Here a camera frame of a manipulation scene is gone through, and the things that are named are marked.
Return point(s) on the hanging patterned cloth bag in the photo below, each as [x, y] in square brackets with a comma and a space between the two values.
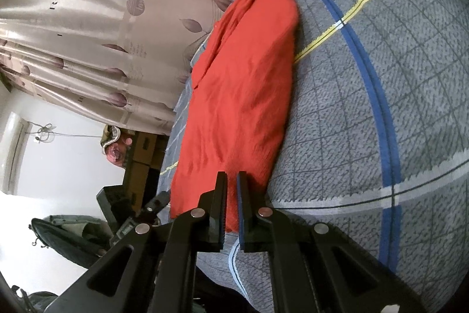
[115, 144]

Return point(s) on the grey plaid bed sheet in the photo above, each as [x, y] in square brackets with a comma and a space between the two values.
[377, 138]

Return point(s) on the beige leaf print curtain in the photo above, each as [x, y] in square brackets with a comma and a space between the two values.
[120, 62]

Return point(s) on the dark green jacket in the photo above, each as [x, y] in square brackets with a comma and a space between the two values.
[82, 239]

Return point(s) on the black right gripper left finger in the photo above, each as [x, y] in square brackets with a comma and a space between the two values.
[202, 229]

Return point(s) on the red small garment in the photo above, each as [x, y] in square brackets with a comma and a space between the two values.
[237, 115]

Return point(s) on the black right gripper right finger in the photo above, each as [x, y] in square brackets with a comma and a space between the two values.
[261, 228]

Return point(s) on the brown wooden cabinet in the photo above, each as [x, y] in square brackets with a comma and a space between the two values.
[143, 168]

